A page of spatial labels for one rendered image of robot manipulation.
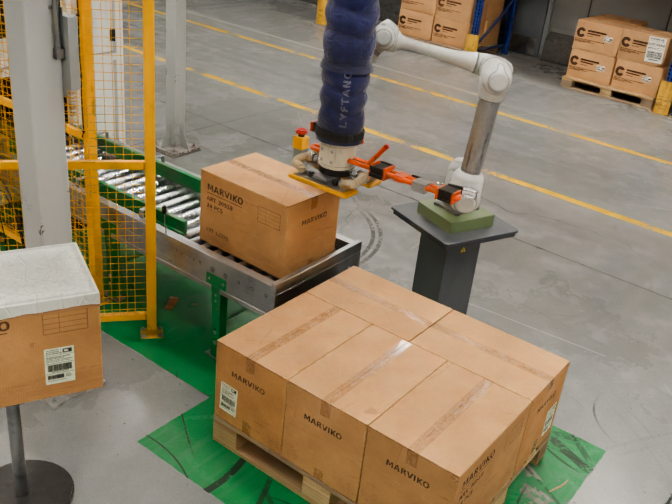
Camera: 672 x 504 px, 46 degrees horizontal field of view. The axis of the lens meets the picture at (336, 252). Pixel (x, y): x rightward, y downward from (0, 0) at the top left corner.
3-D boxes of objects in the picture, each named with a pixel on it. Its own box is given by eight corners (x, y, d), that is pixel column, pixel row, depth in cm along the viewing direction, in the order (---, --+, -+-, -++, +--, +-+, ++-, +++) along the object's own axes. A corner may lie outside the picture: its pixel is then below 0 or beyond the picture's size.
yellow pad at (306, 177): (287, 177, 371) (288, 167, 368) (301, 172, 378) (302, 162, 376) (345, 199, 354) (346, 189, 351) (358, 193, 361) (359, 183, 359)
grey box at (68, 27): (42, 80, 331) (37, 7, 317) (53, 78, 335) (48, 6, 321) (71, 91, 321) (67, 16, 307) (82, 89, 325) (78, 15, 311)
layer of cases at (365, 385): (214, 414, 354) (216, 339, 336) (346, 330, 427) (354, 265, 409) (441, 558, 293) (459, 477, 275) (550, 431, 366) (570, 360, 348)
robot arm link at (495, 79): (473, 204, 409) (477, 223, 390) (443, 199, 409) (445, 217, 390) (514, 59, 373) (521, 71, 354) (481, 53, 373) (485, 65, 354)
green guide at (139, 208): (-2, 154, 493) (-4, 140, 489) (13, 150, 501) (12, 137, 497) (172, 240, 412) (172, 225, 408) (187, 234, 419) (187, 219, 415)
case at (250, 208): (199, 238, 418) (200, 168, 400) (252, 218, 446) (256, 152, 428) (282, 280, 386) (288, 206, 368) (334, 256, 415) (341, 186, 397)
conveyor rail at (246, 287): (-4, 177, 497) (-7, 149, 489) (3, 175, 501) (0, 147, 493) (268, 319, 380) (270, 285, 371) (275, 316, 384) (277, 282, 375)
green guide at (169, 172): (71, 137, 532) (70, 124, 528) (84, 134, 540) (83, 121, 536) (243, 212, 451) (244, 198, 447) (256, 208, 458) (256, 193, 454)
